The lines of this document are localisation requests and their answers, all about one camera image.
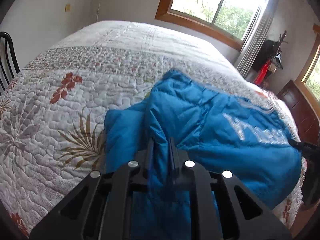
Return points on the grey striped curtain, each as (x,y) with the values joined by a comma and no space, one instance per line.
(256,35)

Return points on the wooden coat rack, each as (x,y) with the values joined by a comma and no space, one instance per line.
(280,41)

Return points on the dark clothes on rack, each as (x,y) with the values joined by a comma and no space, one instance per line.
(270,50)

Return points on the floral quilted bedspread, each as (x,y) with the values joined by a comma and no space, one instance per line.
(52,113)

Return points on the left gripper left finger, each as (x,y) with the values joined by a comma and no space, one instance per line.
(100,206)

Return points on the large wooden framed window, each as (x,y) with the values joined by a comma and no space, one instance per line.
(227,21)

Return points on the blue puffer jacket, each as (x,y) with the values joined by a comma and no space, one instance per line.
(217,130)

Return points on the red hanging garment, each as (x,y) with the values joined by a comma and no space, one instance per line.
(259,79)

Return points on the yellow wall switch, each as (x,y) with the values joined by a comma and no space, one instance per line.
(67,7)

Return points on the dark wooden headboard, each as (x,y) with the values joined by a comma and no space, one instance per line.
(302,112)

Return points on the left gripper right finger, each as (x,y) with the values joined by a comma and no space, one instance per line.
(221,206)

